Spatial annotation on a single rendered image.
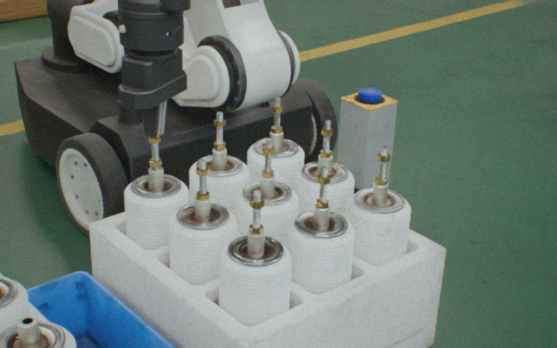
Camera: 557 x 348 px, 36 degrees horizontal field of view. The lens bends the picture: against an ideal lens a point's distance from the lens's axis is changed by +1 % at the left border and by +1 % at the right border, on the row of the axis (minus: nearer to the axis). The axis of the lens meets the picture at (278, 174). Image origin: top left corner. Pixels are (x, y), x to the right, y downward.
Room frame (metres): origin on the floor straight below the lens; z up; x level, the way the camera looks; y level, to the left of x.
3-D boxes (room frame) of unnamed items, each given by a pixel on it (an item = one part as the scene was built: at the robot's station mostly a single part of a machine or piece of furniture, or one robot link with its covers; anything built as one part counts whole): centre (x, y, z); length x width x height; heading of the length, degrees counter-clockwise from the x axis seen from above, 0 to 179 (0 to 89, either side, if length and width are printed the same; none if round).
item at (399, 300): (1.13, 0.02, 0.09); 0.39 x 0.39 x 0.18; 41
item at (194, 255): (1.05, 0.10, 0.16); 0.10 x 0.10 x 0.18
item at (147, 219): (1.14, 0.18, 0.16); 0.10 x 0.10 x 0.18
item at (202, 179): (1.05, 0.10, 0.30); 0.01 x 0.01 x 0.08
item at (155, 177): (1.14, 0.18, 0.26); 0.02 x 0.02 x 0.03
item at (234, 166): (1.22, 0.09, 0.25); 0.08 x 0.08 x 0.01
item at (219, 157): (1.22, 0.09, 0.26); 0.02 x 0.02 x 0.03
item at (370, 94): (1.38, -0.15, 0.32); 0.04 x 0.04 x 0.02
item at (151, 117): (1.13, 0.19, 0.37); 0.03 x 0.02 x 0.06; 63
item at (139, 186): (1.14, 0.18, 0.25); 0.08 x 0.08 x 0.01
